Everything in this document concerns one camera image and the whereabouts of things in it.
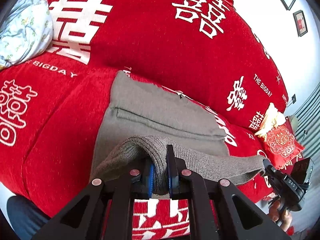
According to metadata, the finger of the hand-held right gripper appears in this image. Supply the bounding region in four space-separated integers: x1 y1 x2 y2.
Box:
262 158 280 180

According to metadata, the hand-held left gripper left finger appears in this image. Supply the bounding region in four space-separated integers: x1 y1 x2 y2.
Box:
31 158 154 240

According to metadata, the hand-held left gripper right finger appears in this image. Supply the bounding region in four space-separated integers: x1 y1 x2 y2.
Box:
166 145 292 240

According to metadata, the grey knit sweater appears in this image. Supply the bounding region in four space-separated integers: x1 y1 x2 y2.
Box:
89 70 267 196

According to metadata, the person's right hand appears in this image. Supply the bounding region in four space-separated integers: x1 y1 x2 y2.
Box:
269 200 293 232

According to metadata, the cream fringed cloth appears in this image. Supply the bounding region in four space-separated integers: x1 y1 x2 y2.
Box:
255 102 286 138

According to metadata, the grey ribbed panel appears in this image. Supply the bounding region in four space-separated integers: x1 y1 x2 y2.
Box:
287 82 320 166

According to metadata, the person's leg in dark trousers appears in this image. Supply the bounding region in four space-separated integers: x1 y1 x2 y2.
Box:
6 195 51 240

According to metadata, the red printed blanket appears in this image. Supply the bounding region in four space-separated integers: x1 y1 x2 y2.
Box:
0 0 306 240

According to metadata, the pale floral quilt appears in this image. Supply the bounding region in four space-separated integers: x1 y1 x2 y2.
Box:
0 0 54 70

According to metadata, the small black picture frame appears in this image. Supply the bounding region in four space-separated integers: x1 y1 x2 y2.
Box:
293 10 308 38

